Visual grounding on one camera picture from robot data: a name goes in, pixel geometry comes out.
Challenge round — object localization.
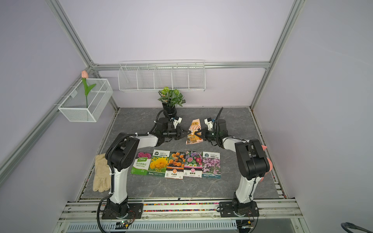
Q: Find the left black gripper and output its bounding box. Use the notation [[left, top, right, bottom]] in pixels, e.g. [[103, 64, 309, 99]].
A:
[[163, 126, 191, 140]]

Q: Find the pink shop seed packet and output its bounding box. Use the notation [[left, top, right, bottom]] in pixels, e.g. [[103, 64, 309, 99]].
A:
[[186, 119, 203, 145]]

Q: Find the purple flower seed packet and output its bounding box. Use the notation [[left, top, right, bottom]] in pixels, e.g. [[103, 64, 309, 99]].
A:
[[202, 151, 221, 179]]

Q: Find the pink zinnia seed packet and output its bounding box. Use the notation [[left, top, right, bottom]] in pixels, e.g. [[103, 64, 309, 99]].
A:
[[184, 151, 203, 178]]

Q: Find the orange marigold seed packet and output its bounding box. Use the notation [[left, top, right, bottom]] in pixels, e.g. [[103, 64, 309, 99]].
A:
[[165, 151, 186, 180]]

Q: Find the yellow marigold seed packet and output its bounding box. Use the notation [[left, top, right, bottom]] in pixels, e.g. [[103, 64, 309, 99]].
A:
[[147, 150, 171, 177]]

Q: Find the green seed packet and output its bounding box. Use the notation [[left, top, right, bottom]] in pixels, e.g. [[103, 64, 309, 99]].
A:
[[131, 152, 152, 175]]

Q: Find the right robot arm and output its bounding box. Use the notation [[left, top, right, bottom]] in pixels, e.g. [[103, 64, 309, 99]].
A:
[[194, 118, 273, 213]]

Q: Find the black vase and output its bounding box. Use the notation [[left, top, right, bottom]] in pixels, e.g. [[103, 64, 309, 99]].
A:
[[162, 103, 177, 118]]

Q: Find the green artificial plant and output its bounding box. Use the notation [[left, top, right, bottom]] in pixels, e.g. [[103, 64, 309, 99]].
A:
[[158, 86, 186, 107]]

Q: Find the pink watering can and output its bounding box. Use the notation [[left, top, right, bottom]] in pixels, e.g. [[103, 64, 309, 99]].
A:
[[259, 145, 274, 182]]

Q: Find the white vent grille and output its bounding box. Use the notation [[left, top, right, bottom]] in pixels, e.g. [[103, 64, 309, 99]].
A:
[[65, 219, 238, 233]]

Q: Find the beige work glove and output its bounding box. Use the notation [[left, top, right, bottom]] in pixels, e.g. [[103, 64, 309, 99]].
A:
[[93, 153, 111, 193]]

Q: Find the white mesh basket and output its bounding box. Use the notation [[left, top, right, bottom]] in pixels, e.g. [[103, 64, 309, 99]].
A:
[[58, 78, 113, 122]]

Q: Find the pink artificial tulip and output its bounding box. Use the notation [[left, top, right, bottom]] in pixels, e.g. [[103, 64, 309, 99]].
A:
[[81, 70, 96, 108]]

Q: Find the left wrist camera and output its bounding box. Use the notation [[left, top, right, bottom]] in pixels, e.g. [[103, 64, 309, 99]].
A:
[[171, 116, 182, 128]]

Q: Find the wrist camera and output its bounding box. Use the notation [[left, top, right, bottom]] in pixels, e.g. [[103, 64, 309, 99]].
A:
[[171, 116, 182, 128], [204, 117, 215, 131]]

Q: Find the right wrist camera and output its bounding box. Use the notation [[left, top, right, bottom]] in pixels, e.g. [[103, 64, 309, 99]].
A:
[[204, 117, 215, 131]]

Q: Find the white wire wall shelf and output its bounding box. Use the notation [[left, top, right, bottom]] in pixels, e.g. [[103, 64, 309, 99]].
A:
[[118, 60, 206, 91]]

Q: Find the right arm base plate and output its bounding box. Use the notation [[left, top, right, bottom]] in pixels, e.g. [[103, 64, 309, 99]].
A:
[[217, 201, 259, 217]]

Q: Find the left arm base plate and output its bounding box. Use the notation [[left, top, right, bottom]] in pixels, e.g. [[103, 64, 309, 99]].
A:
[[101, 203, 144, 220]]

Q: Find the aluminium front rail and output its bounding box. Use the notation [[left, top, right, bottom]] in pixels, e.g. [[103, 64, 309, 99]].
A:
[[59, 199, 304, 221]]

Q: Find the black cable corner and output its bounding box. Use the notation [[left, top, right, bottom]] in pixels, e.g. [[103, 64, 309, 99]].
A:
[[341, 222, 373, 233]]

